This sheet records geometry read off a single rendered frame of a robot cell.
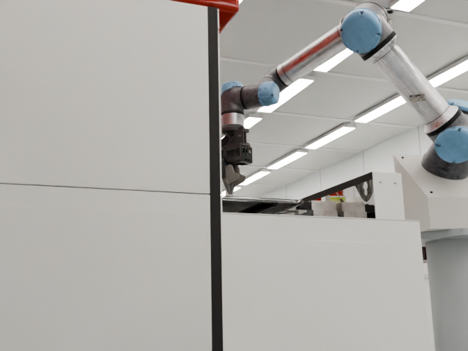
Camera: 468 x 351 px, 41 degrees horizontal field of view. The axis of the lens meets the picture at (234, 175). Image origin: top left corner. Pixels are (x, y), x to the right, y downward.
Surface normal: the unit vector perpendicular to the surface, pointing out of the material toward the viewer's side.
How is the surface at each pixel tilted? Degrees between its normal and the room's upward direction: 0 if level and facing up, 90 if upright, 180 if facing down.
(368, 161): 90
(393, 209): 90
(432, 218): 90
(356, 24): 119
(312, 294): 90
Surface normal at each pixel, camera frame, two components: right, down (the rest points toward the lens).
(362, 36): -0.44, 0.32
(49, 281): 0.37, -0.21
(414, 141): -0.93, -0.06
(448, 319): -0.62, -0.16
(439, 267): -0.80, -0.11
